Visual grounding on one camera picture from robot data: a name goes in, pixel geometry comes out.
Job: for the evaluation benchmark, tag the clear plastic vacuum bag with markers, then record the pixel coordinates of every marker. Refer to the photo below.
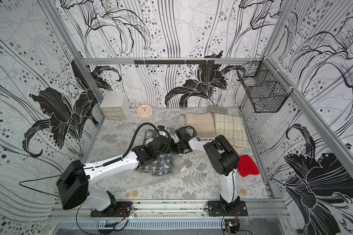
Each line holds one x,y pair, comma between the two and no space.
156,155

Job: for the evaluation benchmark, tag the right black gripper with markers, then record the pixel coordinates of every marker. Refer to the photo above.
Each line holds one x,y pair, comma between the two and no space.
176,146

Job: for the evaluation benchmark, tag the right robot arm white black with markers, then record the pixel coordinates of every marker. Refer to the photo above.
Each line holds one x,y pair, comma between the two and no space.
222,156

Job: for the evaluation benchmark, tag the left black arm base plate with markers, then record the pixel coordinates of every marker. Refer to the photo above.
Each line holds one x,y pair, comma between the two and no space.
122,209

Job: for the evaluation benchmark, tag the white mini drawer unit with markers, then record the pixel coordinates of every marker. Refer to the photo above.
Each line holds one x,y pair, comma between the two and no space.
115,106

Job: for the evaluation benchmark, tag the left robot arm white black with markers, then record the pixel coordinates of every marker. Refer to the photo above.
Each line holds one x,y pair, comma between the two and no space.
76,184

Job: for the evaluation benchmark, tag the beige fluffy scarf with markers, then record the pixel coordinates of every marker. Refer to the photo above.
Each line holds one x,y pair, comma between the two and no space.
203,124

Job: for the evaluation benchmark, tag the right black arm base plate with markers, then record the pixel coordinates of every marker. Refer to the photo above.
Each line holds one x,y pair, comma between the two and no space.
220,209

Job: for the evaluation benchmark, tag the grey flat sponge block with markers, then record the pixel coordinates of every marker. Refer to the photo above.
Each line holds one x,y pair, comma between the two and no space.
216,109

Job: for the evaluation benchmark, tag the black wire wall basket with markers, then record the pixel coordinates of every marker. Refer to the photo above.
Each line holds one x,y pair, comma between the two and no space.
261,82

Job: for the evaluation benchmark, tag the red knitted cloth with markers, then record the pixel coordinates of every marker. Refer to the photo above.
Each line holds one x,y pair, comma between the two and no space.
246,166

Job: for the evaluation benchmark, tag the black wall rail strip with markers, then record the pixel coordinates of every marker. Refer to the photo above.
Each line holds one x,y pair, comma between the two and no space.
177,62

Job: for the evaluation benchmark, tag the white cable duct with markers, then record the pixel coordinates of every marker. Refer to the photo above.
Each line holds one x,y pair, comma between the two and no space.
145,224

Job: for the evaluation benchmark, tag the black white patterned scarf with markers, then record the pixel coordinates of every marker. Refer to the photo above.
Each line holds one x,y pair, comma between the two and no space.
164,165

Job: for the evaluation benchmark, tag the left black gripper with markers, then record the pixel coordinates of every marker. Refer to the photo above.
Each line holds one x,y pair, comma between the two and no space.
168,150

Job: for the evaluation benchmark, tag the cream checked cloth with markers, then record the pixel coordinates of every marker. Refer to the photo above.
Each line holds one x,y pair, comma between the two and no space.
232,128

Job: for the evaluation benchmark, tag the peach round alarm clock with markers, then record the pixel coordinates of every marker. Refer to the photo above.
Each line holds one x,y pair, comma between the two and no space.
145,112

